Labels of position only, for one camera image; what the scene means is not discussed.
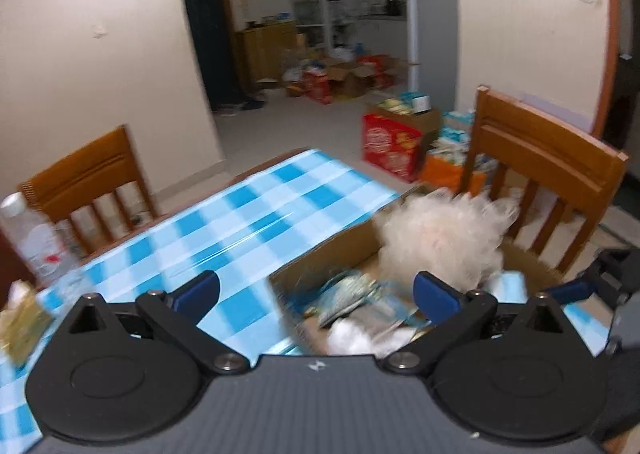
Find red printed carton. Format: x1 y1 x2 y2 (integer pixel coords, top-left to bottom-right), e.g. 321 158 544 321
362 113 424 183

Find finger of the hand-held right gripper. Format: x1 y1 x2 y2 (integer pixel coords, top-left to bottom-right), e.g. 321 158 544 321
542 247 632 308

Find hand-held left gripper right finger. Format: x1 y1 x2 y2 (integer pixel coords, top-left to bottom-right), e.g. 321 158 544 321
382 271 569 378

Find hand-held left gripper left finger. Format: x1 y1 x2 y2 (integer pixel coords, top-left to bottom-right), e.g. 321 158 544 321
65 270 251 376

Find pile of boxes on floor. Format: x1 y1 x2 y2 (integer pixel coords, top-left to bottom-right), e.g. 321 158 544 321
281 53 409 106

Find plastic packets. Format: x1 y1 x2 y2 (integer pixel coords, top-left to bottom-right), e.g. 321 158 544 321
299 271 427 331

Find wooden chair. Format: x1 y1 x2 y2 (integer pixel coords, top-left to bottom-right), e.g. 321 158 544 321
457 84 630 278
19 124 162 258

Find silver refrigerator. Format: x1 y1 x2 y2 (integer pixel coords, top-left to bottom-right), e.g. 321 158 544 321
405 0 460 113

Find blue checkered tablecloth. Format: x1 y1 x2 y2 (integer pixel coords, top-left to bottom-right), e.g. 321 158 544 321
0 148 614 451

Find stack of blue white packets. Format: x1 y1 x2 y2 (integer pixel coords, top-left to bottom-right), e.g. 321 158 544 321
429 108 501 176

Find dark door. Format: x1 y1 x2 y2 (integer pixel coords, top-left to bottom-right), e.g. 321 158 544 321
178 0 239 113

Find open cardboard box of packets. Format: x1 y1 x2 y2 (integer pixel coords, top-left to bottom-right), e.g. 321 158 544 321
366 91 444 136

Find wooden cabinet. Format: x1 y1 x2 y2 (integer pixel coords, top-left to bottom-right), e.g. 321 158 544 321
235 20 299 86

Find white bath loofah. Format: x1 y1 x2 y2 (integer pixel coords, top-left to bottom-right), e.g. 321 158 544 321
375 187 522 293

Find orange box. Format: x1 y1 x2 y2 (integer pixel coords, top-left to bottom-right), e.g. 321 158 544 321
419 153 487 196

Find dark shoes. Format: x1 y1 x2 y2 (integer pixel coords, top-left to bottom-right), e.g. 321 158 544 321
216 93 267 116

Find yellow tissue pack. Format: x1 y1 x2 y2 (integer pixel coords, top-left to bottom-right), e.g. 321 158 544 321
0 281 54 368

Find clear plastic water bottle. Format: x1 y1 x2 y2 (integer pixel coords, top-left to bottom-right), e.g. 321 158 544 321
0 191 82 291

